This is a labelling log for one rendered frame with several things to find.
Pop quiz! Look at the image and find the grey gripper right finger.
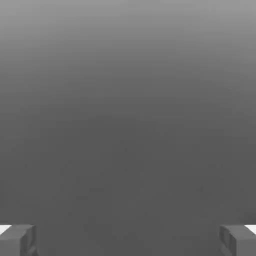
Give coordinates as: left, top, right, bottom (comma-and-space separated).
218, 224, 256, 256

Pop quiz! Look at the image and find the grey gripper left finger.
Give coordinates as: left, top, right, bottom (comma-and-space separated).
0, 223, 38, 256

